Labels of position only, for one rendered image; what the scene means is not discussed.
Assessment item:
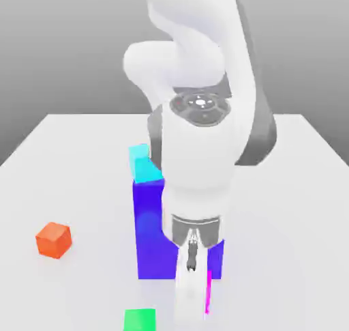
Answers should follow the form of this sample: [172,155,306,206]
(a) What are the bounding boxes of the small green cube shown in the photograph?
[123,308,157,331]

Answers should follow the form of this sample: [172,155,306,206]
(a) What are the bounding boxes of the small cyan cube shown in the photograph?
[128,143,165,185]

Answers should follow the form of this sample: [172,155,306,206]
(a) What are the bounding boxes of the large blue box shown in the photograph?
[132,179,225,280]

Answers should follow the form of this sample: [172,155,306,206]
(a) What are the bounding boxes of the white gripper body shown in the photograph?
[174,245,210,322]

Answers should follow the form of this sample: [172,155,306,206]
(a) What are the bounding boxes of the small magenta cube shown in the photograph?
[204,269,213,316]

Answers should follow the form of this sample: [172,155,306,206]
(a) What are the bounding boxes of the small orange cube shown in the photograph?
[35,221,73,260]

